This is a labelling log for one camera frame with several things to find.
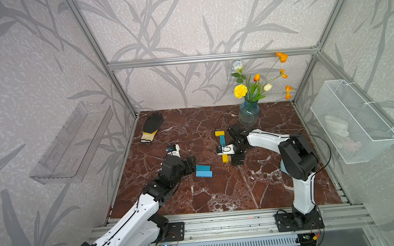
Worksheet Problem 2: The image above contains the aluminium front rail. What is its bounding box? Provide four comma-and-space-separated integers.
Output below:
90, 199, 376, 246

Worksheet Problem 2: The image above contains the black yellow work glove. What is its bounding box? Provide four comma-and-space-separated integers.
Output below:
140, 112, 164, 143

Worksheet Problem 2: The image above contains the blue glass vase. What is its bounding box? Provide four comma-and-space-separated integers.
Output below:
238, 100, 260, 127

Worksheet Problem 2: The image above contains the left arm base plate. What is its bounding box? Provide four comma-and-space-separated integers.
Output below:
154, 222, 185, 244

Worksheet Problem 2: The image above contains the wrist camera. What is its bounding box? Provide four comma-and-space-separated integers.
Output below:
216, 144, 235, 156
167, 144, 181, 157

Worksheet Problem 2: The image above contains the clear plastic wall shelf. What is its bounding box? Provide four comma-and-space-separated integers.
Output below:
29, 102, 114, 185

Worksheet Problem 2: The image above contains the teal long block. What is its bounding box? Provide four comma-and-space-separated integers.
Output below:
196, 165, 211, 172

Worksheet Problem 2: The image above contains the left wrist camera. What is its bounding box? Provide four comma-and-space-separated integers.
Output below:
167, 144, 181, 157

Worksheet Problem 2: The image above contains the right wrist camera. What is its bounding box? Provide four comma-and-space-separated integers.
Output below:
216, 144, 235, 156

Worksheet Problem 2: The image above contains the light blue long block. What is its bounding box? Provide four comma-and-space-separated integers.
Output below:
196, 171, 213, 178

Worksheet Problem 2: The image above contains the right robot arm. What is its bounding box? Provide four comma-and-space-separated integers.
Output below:
222, 124, 325, 232

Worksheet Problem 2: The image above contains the long yellow block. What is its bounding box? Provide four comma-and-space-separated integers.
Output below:
222, 154, 229, 163

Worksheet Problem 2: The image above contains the artificial flower bouquet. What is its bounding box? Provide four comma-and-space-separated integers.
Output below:
231, 60, 289, 103

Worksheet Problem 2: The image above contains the white cloth in basket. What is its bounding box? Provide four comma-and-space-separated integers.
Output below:
324, 114, 349, 138

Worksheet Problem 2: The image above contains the teal plastic scoop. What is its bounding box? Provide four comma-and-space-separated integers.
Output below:
280, 160, 287, 174

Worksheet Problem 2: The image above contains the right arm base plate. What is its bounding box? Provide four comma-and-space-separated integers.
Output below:
274, 209, 325, 233

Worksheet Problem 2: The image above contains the white wire basket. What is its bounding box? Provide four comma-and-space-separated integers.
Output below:
310, 79, 394, 164

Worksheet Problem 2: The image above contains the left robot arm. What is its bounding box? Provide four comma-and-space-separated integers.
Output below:
81, 154, 196, 246

